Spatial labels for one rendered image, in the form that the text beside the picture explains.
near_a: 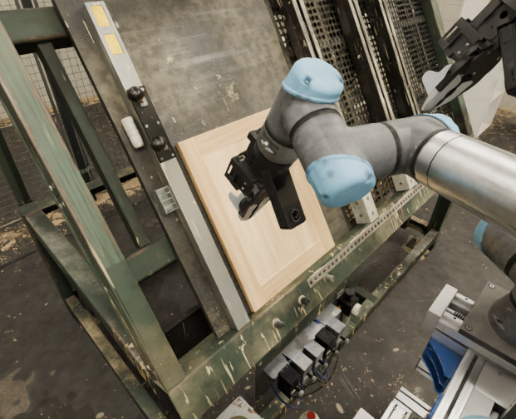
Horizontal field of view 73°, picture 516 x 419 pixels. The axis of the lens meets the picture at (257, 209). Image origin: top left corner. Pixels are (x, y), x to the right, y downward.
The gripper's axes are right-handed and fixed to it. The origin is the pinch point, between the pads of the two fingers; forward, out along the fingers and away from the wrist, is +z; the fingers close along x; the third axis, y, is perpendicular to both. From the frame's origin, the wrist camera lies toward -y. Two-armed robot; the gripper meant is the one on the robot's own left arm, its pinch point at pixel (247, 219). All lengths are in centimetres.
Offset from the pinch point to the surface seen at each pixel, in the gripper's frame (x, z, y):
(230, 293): -3.7, 37.1, -6.6
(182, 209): -0.8, 23.2, 17.9
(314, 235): -45, 41, -7
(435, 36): -187, 14, 40
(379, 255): -157, 132, -39
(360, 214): -71, 41, -11
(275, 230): -29.4, 35.6, 1.3
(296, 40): -71, 6, 51
